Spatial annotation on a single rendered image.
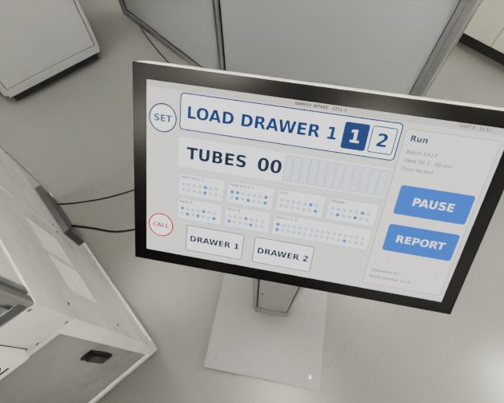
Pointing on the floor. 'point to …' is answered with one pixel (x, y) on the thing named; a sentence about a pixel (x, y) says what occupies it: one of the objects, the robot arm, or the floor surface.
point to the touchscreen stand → (269, 331)
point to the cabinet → (93, 361)
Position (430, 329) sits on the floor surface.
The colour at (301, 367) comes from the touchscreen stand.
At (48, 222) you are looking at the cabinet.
